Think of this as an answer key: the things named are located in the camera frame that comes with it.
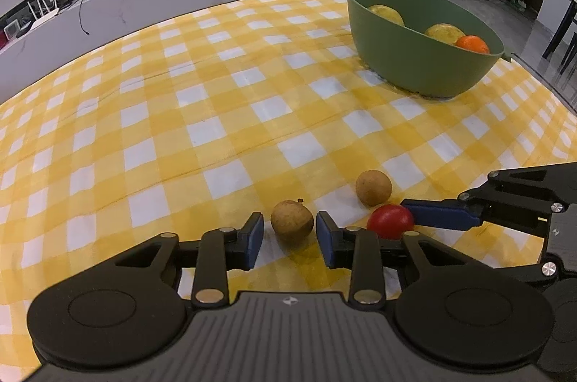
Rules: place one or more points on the yellow lemon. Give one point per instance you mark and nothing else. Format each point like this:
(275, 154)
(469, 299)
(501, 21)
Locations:
(444, 33)
(386, 14)

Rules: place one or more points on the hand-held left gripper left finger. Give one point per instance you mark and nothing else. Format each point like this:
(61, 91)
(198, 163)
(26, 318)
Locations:
(254, 240)

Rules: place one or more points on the green plastic bowl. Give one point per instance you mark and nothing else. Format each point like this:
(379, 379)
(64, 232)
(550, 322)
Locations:
(405, 57)

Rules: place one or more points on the medium orange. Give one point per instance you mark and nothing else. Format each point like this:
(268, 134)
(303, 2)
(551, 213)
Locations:
(472, 44)

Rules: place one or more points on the small white desk clock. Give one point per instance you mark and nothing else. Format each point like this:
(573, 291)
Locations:
(11, 31)

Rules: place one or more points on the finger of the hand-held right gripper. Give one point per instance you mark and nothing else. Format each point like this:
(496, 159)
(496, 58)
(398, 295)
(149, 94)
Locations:
(437, 214)
(549, 273)

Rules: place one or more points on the yellow checked tablecloth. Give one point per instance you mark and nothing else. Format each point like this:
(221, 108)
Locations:
(180, 116)

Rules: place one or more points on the white router with antennas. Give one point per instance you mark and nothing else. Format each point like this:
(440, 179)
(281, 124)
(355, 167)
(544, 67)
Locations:
(43, 6)

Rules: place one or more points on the dark dining chair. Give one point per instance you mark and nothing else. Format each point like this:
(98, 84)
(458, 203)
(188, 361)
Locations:
(563, 35)

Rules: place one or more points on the red tomato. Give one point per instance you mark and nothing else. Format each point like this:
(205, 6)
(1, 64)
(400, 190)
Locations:
(390, 222)

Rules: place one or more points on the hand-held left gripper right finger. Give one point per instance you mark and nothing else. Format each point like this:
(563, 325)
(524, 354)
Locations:
(325, 240)

